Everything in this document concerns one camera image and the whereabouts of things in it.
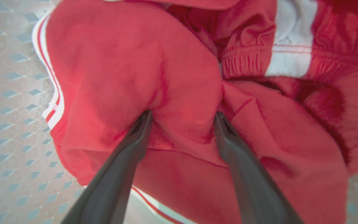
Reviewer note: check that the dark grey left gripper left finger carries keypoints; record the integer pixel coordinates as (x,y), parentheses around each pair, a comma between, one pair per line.
(107,186)

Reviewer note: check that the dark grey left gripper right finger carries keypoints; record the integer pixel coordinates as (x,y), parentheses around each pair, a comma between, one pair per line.
(253,186)

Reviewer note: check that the red shorts with white stripes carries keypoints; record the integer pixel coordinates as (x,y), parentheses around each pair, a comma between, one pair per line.
(120,62)

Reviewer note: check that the cream perforated laundry basket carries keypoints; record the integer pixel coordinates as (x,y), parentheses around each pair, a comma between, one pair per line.
(8,124)

